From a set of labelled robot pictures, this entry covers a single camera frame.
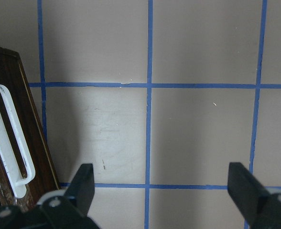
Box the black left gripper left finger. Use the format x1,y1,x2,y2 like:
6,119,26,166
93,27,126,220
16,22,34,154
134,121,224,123
37,164,95,229

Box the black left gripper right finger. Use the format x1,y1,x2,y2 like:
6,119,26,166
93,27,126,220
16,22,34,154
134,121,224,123
227,162,281,229

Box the white plastic drawer handle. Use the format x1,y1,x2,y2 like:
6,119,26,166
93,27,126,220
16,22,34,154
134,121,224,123
0,84,36,198

